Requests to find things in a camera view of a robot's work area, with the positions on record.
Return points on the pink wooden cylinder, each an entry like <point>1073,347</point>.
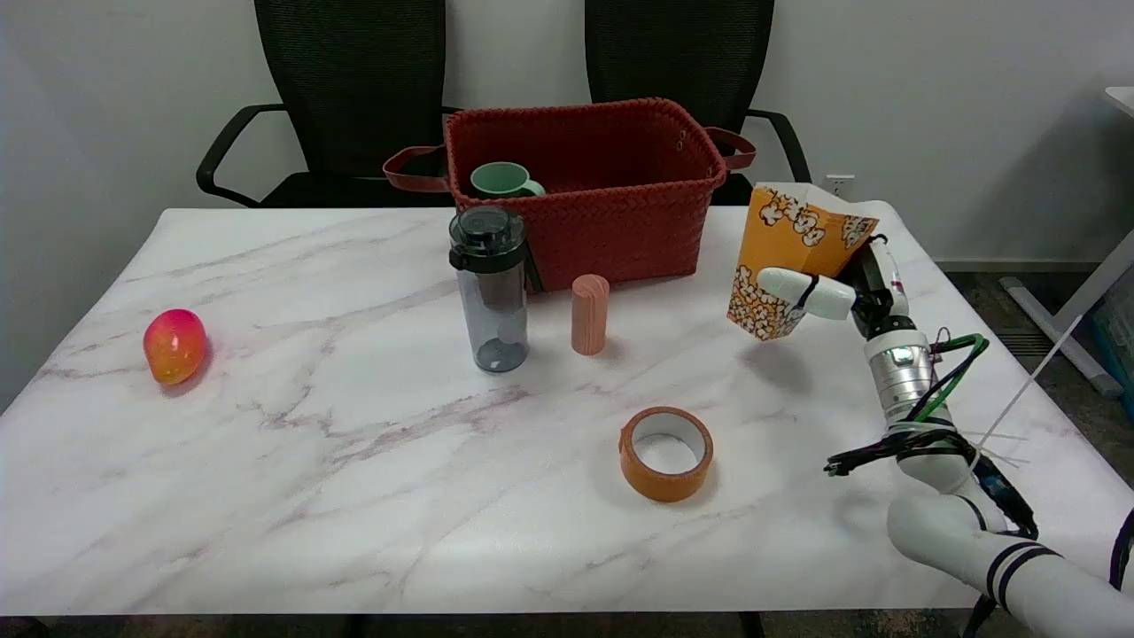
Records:
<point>589,314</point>

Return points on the white wall power outlet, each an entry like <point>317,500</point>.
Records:
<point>840,185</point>

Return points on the orange tape roll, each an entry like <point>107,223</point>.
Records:
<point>665,454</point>

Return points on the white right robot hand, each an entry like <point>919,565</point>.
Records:
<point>819,295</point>

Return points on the brown woven storage basket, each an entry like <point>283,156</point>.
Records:
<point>611,190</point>

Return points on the clear bottle with black lid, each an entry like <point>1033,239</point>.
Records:
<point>490,288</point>

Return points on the red yellow toy mango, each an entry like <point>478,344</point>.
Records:
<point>174,346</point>

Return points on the white desk frame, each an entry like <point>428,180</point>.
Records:
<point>1076,301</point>

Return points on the green ceramic mug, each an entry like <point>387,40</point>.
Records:
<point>503,181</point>

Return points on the black mesh office chair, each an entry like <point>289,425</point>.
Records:
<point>687,62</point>
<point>345,97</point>

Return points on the orange popcorn box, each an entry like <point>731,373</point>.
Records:
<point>788,257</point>

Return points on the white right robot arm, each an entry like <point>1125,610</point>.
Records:
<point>939,478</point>

